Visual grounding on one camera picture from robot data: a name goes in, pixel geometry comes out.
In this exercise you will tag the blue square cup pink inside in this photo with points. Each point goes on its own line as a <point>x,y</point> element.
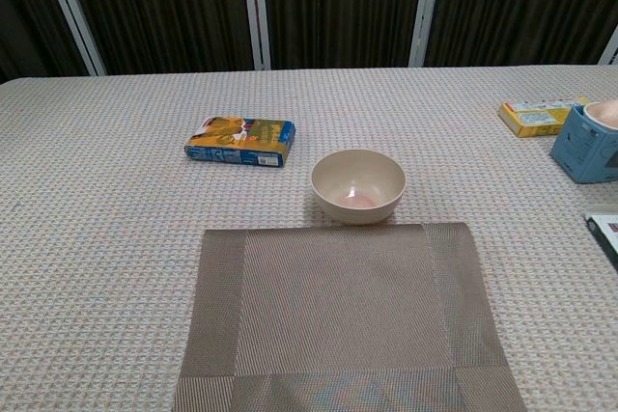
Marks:
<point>579,151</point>

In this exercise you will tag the dark pleated curtain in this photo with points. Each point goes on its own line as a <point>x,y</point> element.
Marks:
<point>169,7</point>

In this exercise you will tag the black white flat package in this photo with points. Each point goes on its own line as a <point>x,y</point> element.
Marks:
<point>606,233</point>

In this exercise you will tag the light brown bowl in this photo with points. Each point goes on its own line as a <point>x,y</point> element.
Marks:
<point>338,204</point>

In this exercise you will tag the brown woven placemat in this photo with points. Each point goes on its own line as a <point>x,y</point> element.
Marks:
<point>338,310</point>

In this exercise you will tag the yellow flat box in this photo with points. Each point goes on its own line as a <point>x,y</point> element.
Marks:
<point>531,120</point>

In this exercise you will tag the white metal frame post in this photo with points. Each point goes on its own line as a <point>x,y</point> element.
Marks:
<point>610,50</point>
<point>420,35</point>
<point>261,45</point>
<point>77,26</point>

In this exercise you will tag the blue orange snack box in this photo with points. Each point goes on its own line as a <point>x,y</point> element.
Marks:
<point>241,142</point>

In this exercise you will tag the beige woven tablecloth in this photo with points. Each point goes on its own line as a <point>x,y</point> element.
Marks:
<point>96,238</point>

